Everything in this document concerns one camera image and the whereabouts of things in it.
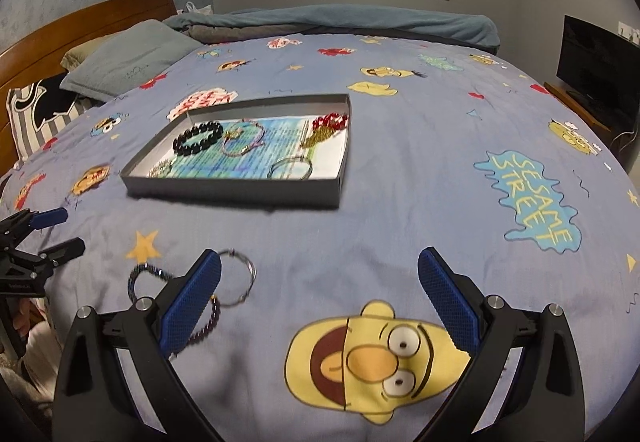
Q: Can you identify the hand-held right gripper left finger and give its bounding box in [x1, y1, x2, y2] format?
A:
[52, 248, 223, 442]

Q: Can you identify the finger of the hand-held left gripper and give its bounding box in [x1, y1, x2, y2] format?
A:
[0, 208, 69, 243]
[37, 237, 86, 273]

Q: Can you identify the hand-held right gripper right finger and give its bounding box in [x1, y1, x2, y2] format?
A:
[417, 247, 586, 442]

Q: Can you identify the dark purple bead bracelet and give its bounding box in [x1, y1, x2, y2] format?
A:
[172, 294, 222, 355]

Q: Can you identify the dark blue crystal bracelet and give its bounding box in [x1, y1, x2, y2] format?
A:
[127, 263, 176, 303]

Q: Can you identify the thin silver ring bangle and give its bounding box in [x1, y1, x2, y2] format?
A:
[215, 249, 257, 307]

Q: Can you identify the grey cardboard box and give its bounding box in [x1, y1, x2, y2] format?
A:
[120, 93, 352, 210]

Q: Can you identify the thin pink cord bracelet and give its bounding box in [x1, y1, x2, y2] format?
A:
[220, 121, 266, 157]

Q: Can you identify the black bead bracelet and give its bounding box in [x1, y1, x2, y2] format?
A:
[172, 121, 224, 157]

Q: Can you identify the red bead gold jewellery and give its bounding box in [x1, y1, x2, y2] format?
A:
[300, 127, 346, 149]

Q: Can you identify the striped black and white pillow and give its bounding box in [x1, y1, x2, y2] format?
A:
[6, 79, 93, 163]

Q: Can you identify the blue cartoon printed bed sheet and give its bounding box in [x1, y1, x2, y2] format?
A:
[0, 32, 640, 442]

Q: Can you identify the printed paper sheet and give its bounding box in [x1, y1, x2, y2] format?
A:
[150, 114, 348, 180]

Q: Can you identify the olive pillow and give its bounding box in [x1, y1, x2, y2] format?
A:
[61, 38, 108, 71]

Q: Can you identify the blue-grey pillow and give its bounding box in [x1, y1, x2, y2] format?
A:
[59, 19, 193, 97]

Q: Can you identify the wooden headboard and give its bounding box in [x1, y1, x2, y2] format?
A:
[0, 0, 178, 137]

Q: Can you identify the wooden television stand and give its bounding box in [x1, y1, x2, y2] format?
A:
[544, 82, 613, 133]

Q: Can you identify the grey blanket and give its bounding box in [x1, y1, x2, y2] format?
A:
[187, 22, 321, 43]

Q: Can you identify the black television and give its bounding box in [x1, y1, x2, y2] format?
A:
[556, 14, 640, 120]

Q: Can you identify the blue duvet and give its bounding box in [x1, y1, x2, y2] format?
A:
[162, 4, 501, 53]

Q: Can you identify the white cable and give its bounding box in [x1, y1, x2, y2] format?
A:
[607, 127, 640, 150]

